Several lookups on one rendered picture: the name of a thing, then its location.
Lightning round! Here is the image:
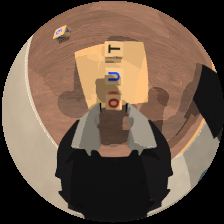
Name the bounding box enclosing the tan flat mat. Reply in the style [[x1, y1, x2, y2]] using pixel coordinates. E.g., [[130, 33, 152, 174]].
[[74, 41, 148, 110]]

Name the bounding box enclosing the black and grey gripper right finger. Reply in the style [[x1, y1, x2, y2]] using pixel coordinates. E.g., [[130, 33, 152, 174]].
[[126, 103, 173, 177]]

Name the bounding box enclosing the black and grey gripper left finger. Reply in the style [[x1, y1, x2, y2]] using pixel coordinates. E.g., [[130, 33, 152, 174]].
[[55, 102, 101, 179]]

